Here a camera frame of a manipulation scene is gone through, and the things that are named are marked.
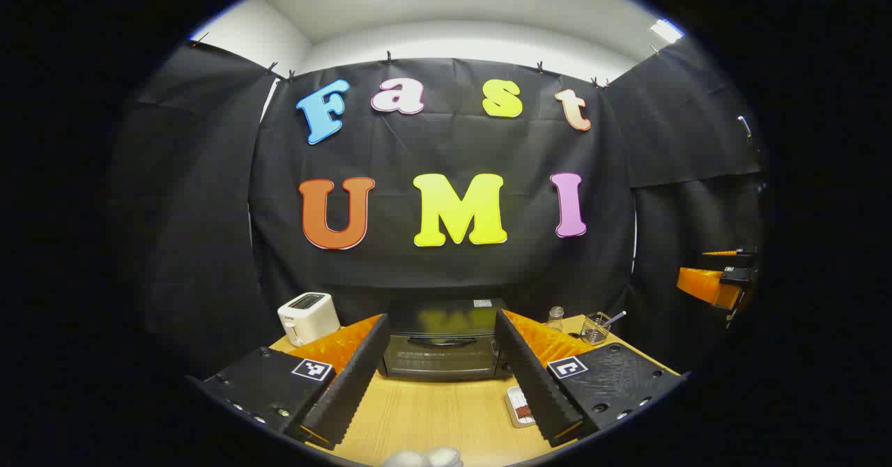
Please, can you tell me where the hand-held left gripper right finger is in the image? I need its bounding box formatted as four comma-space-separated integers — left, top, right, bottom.
495, 309, 691, 448

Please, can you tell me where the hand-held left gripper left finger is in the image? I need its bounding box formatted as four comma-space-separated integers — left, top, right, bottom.
192, 314, 391, 452

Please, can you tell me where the black electric oven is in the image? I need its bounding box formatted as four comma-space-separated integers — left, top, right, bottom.
378, 298, 514, 383

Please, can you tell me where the white rectangular tray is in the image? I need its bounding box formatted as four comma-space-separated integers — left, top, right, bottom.
505, 385, 537, 429

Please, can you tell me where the white toaster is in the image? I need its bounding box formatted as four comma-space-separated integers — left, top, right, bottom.
277, 292, 341, 347

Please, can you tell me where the small ceiling light panel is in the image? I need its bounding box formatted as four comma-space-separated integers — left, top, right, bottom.
649, 19, 684, 45

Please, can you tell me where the wire mesh utensil holder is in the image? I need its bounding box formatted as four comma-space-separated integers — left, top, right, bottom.
580, 312, 613, 346

